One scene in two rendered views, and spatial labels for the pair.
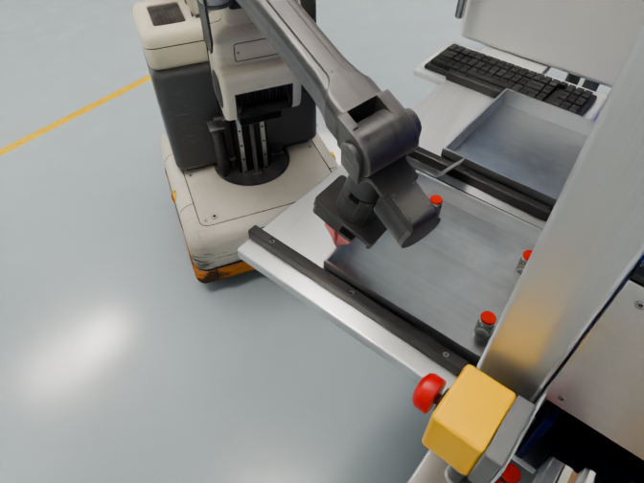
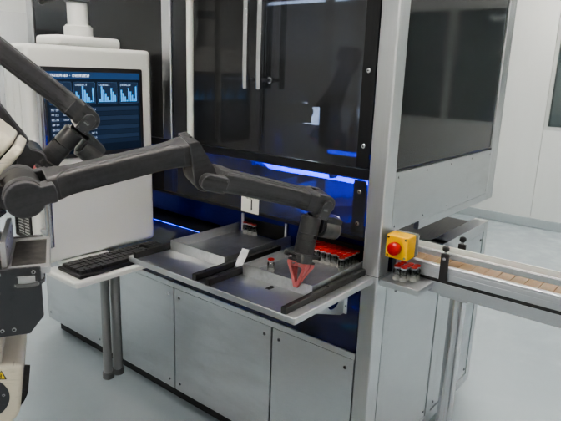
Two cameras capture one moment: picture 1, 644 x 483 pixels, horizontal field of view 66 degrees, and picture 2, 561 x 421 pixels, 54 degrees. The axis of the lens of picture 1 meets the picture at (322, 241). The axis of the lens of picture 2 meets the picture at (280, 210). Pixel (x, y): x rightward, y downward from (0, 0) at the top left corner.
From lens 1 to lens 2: 1.53 m
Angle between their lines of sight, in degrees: 80
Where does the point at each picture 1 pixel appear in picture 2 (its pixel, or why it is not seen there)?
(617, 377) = (399, 203)
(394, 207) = (333, 221)
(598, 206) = (391, 159)
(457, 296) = (320, 272)
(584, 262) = (391, 174)
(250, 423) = not seen: outside the picture
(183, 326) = not seen: outside the picture
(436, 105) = (166, 263)
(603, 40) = (128, 218)
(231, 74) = (16, 358)
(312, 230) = (278, 299)
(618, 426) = (401, 220)
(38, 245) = not seen: outside the picture
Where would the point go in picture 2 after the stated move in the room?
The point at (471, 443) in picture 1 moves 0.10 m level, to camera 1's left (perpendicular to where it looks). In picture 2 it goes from (414, 235) to (422, 246)
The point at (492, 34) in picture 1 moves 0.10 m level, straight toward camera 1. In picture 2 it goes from (66, 250) to (89, 253)
